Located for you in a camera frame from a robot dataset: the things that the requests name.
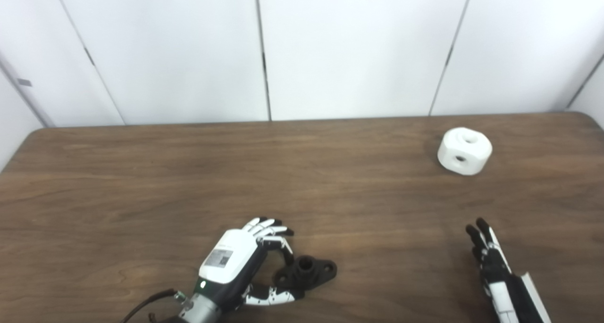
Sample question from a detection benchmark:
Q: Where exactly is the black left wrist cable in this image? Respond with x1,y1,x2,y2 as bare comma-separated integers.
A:
120,289,177,323

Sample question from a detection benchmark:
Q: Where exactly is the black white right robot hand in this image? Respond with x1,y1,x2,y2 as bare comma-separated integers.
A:
465,217,553,323

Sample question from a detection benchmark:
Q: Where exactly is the black flanged holder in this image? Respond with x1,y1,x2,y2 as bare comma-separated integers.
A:
274,255,338,293

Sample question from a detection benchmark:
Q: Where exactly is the round white plastic piece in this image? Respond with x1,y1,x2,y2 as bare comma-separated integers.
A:
437,127,493,176

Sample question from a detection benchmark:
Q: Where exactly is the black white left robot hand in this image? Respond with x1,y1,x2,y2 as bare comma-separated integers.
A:
191,217,305,312

